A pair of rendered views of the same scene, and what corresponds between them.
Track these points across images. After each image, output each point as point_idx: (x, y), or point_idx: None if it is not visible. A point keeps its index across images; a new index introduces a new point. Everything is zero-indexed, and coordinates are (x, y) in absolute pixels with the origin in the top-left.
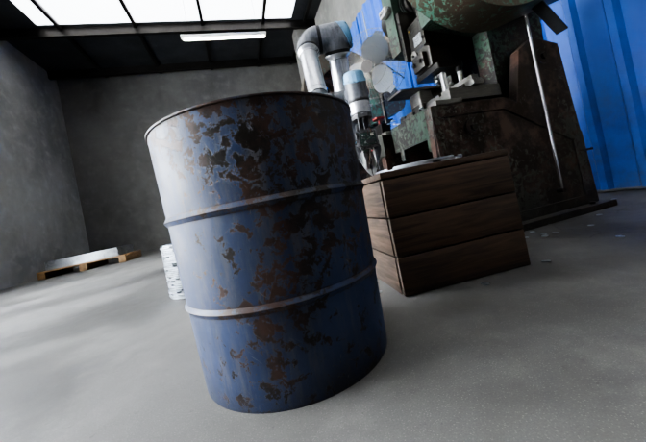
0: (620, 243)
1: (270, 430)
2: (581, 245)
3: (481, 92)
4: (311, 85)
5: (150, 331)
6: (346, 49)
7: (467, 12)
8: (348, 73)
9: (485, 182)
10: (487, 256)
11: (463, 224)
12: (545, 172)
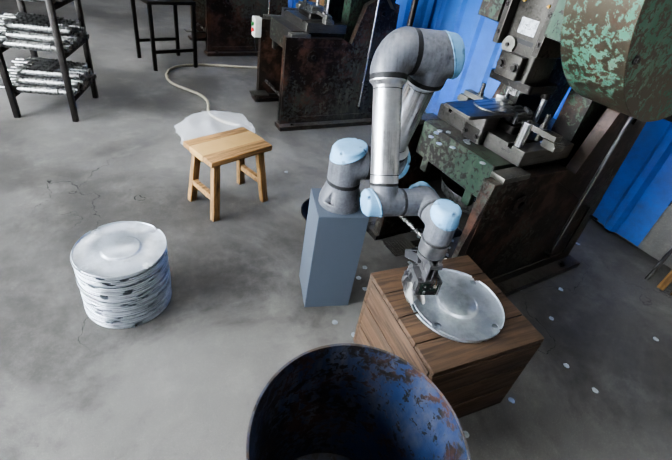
0: (563, 383)
1: None
2: (538, 372)
3: (551, 156)
4: (383, 173)
5: (119, 436)
6: (442, 86)
7: (610, 107)
8: (445, 216)
9: (511, 363)
10: (476, 405)
11: (474, 392)
12: (547, 238)
